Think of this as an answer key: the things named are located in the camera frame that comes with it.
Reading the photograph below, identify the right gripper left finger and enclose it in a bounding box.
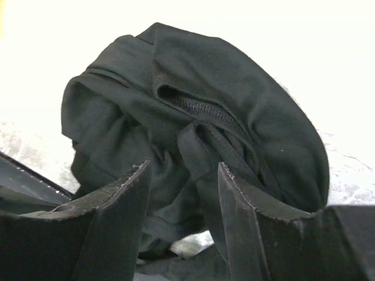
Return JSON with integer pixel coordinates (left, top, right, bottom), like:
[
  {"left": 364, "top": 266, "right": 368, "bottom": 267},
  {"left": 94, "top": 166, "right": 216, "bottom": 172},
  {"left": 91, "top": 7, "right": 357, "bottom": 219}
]
[{"left": 1, "top": 161, "right": 151, "bottom": 280}]

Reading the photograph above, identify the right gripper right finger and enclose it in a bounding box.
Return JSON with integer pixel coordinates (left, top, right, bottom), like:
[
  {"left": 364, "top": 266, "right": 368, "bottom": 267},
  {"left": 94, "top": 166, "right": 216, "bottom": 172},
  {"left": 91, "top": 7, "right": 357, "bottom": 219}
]
[{"left": 218, "top": 163, "right": 366, "bottom": 280}]

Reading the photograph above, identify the black tank top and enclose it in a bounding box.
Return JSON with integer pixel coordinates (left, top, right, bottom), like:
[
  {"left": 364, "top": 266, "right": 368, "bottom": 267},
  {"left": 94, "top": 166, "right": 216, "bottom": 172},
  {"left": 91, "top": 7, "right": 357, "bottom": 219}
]
[{"left": 60, "top": 22, "right": 330, "bottom": 281}]

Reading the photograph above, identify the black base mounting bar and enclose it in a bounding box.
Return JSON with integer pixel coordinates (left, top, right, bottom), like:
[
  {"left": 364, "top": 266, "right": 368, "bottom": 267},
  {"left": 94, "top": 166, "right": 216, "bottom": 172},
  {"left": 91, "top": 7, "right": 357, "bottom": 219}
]
[{"left": 1, "top": 153, "right": 73, "bottom": 214}]

